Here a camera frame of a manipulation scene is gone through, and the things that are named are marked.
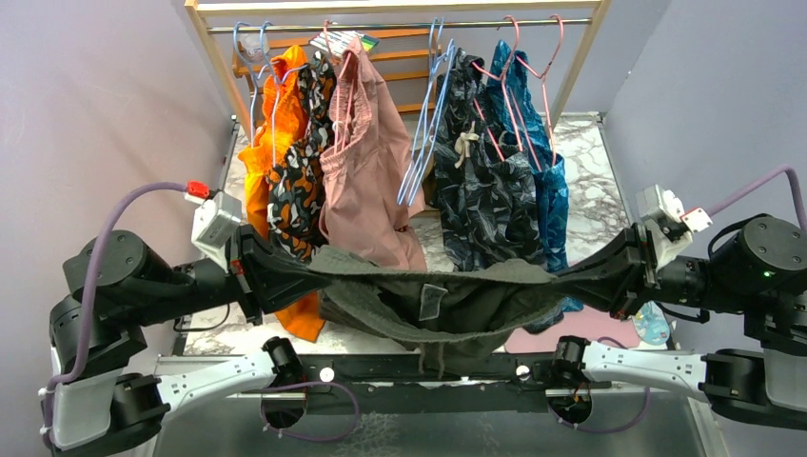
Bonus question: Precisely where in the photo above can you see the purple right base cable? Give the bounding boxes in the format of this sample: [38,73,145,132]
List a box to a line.
[546,337,652,436]

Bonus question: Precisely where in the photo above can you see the colourful marker box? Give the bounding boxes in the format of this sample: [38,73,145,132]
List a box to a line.
[308,30,380,56]

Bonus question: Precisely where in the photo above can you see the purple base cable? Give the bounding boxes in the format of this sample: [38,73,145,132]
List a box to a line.
[259,380,362,444]
[546,337,652,436]

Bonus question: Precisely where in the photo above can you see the metal hanging rod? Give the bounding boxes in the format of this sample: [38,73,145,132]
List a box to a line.
[207,18,593,34]

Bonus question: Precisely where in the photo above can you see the pink hanger on pink shorts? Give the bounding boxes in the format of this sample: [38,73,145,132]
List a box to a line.
[333,39,357,154]

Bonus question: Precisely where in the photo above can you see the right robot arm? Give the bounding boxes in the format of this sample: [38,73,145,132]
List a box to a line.
[548,214,806,430]

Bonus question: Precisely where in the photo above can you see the orange black camo shorts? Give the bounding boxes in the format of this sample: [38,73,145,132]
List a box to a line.
[267,50,336,262]

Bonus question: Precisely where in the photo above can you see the blue shark print shorts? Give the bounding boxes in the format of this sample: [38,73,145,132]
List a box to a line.
[483,40,584,335]

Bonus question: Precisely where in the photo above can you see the blue hanger on orange shorts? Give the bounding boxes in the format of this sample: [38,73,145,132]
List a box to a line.
[232,31,308,173]

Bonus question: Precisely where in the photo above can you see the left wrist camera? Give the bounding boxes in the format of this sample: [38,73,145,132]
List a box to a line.
[185,181,243,271]

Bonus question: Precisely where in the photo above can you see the black shark print shorts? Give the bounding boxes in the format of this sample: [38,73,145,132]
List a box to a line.
[433,49,547,271]

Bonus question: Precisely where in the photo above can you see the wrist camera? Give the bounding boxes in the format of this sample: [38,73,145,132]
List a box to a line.
[636,185,713,270]
[185,181,243,271]

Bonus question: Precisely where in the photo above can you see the wooden ladder shelf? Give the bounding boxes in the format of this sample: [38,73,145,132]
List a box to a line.
[232,29,441,116]

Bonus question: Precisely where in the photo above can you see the olive green shorts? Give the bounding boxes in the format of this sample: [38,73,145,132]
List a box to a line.
[308,247,564,376]

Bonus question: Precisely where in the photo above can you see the blue wire hanger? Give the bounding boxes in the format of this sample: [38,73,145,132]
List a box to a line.
[396,18,448,215]

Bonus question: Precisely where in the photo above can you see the dusty pink shorts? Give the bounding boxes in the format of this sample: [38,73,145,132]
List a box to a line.
[320,40,427,270]

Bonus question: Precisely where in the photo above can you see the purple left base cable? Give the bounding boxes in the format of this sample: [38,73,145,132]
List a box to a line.
[259,380,362,444]

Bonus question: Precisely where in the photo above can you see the pink mat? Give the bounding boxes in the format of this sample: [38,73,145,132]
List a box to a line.
[503,308,648,354]

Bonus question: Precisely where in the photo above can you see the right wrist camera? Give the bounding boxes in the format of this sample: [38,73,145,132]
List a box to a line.
[636,185,713,270]

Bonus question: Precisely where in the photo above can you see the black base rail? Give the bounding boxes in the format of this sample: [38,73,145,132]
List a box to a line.
[260,353,576,418]

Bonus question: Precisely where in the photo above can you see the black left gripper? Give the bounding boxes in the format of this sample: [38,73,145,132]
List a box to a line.
[131,222,334,326]

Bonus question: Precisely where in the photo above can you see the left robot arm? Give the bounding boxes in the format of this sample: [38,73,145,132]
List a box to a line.
[40,226,327,456]

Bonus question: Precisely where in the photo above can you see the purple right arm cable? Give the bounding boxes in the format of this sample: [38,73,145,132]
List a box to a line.
[705,165,807,231]

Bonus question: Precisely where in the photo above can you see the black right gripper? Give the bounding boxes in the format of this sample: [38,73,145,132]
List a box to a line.
[541,220,757,319]

